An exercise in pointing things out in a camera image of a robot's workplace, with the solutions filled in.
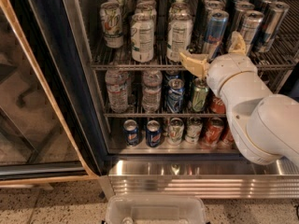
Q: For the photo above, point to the right coca-cola can bottom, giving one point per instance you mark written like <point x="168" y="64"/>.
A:
<point x="226" y="140"/>

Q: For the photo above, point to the right 7up can bottom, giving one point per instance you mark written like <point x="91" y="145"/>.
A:
<point x="194" y="128"/>

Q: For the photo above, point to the far right silver can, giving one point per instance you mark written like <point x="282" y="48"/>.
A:
<point x="274" y="16"/>

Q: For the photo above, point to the clear plastic bin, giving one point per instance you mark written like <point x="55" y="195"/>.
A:
<point x="155" y="209"/>

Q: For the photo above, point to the right pepsi can bottom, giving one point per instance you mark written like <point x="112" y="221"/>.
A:
<point x="153" y="133"/>

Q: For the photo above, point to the green can middle shelf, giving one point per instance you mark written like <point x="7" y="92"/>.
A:
<point x="200" y="92"/>

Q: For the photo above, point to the left pepsi can bottom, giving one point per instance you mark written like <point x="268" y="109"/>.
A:
<point x="131" y="132"/>

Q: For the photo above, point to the blue pepsi can middle shelf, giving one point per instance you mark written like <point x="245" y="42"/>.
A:
<point x="175" y="95"/>

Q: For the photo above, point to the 7up can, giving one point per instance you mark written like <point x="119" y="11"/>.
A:
<point x="110" y="15"/>
<point x="194" y="128"/>
<point x="175" y="131"/>

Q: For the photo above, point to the middle wire shelf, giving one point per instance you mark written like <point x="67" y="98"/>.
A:
<point x="138" y="112"/>

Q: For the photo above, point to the white can nutrition label right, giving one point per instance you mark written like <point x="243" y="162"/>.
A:
<point x="179" y="36"/>

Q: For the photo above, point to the left 7up can bottom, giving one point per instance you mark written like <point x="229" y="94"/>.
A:
<point x="175" y="131"/>

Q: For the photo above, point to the pepsi can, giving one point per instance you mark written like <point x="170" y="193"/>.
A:
<point x="153" y="133"/>
<point x="131" y="132"/>

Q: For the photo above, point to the white can nutrition label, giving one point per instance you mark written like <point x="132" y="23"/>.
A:
<point x="179" y="36"/>
<point x="142" y="36"/>

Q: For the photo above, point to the white can nutrition label left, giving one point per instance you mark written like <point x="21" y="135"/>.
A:
<point x="142" y="36"/>

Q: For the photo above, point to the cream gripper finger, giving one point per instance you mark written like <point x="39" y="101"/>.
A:
<point x="237" y="43"/>
<point x="195" y="63"/>

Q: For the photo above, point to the wire shelf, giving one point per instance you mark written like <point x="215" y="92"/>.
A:
<point x="138" y="112"/>
<point x="282" y="56"/>

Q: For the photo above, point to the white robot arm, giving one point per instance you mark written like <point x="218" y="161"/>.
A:
<point x="264" y="125"/>

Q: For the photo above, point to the front left 7up can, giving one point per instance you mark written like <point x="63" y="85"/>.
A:
<point x="110" y="15"/>

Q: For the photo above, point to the blue silver redbull can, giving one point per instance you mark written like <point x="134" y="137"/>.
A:
<point x="215" y="28"/>

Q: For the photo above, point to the top wire shelf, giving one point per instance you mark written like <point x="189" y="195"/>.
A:
<point x="282" y="56"/>

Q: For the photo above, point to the silver sugarfree redbull can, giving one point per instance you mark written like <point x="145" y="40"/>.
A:
<point x="249" y="27"/>

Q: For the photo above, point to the coca-cola can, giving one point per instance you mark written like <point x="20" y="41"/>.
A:
<point x="213" y="132"/>
<point x="226" y="140"/>

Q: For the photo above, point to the left water bottle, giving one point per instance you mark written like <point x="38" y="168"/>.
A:
<point x="116" y="81"/>

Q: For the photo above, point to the red coca-cola can middle shelf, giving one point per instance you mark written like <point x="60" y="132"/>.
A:
<point x="217" y="105"/>

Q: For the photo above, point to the steel fridge base grille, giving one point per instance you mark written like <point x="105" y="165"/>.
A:
<point x="206" y="179"/>

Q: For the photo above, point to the right water bottle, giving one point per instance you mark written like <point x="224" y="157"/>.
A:
<point x="152" y="90"/>

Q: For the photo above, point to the glass fridge door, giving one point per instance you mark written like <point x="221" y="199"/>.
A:
<point x="48" y="128"/>

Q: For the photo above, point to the left coca-cola can bottom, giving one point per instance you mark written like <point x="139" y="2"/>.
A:
<point x="213" y="132"/>

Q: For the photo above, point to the water bottle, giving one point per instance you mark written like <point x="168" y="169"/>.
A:
<point x="152" y="90"/>
<point x="116" y="81"/>

